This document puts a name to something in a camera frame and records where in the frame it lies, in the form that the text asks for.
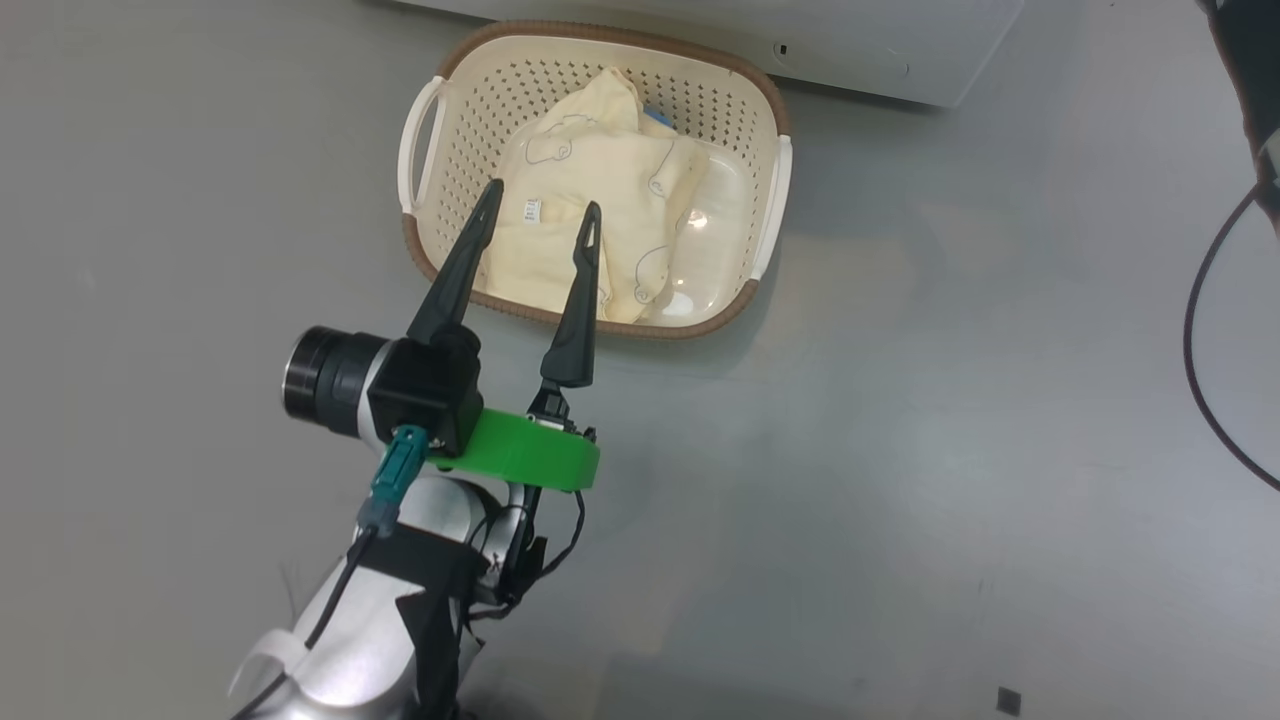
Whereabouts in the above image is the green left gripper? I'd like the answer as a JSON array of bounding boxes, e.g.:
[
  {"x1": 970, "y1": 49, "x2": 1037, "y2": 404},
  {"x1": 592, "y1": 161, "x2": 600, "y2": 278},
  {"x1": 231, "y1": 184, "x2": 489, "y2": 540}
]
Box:
[{"x1": 406, "y1": 178, "x2": 603, "y2": 493}]

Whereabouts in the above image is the cream perforated laundry basket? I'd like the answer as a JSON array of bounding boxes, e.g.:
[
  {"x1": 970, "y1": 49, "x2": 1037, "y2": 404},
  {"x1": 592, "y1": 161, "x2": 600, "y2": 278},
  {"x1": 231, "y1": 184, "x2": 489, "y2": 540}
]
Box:
[{"x1": 397, "y1": 20, "x2": 794, "y2": 341}]

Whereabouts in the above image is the white front-load washing machine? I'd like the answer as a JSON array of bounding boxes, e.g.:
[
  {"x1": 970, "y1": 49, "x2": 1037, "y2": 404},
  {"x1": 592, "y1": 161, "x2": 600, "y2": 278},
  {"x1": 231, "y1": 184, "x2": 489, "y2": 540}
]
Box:
[{"x1": 400, "y1": 0, "x2": 1026, "y2": 109}]

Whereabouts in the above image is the teal-plug left camera cable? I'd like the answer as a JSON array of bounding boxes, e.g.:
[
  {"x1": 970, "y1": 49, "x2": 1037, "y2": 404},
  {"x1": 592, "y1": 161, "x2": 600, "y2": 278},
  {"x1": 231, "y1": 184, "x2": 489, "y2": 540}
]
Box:
[{"x1": 232, "y1": 425, "x2": 433, "y2": 720}]

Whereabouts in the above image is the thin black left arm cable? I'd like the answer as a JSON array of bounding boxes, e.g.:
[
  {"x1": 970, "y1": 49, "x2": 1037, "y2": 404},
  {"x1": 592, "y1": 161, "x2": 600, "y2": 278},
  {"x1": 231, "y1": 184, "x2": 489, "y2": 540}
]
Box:
[{"x1": 465, "y1": 488, "x2": 588, "y2": 621}]

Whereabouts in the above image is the long black right arm cable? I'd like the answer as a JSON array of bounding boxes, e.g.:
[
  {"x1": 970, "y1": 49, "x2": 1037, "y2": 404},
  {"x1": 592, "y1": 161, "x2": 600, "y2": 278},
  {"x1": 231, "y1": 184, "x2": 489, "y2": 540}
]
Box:
[{"x1": 1183, "y1": 180, "x2": 1280, "y2": 494}]

